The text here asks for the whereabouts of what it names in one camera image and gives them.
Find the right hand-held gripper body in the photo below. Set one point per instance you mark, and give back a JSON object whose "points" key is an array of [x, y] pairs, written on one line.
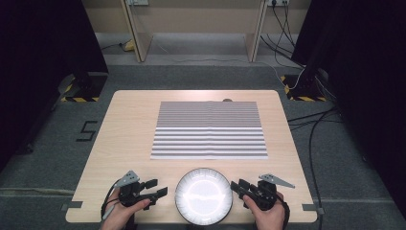
{"points": [[265, 196]]}

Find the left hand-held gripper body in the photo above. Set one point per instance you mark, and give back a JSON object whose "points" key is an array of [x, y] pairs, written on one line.
{"points": [[129, 195]]}

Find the person's right hand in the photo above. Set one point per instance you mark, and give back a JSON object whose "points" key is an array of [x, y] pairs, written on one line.
{"points": [[269, 218]]}

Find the person's left hand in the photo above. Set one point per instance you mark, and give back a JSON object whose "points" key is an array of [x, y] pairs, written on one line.
{"points": [[119, 215]]}

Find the grey tape piece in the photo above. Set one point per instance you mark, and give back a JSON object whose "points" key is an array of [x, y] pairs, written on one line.
{"points": [[72, 205], [311, 207]]}

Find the grey white striped placemat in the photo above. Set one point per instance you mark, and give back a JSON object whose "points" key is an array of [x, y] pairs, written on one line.
{"points": [[209, 131]]}

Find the black stand with striped base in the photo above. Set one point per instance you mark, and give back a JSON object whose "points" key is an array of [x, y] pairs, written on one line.
{"points": [[303, 89], [84, 87]]}

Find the yellow floor object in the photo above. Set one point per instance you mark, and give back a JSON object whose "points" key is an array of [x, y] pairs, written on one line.
{"points": [[129, 46]]}

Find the light wooden desk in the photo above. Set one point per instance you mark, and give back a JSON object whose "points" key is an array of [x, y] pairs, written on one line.
{"points": [[140, 35]]}

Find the black curtain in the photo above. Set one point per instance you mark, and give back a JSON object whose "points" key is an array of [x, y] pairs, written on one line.
{"points": [[367, 80], [38, 64]]}

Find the white wall socket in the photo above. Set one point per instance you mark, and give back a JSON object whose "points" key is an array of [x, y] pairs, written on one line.
{"points": [[278, 2], [137, 2]]}

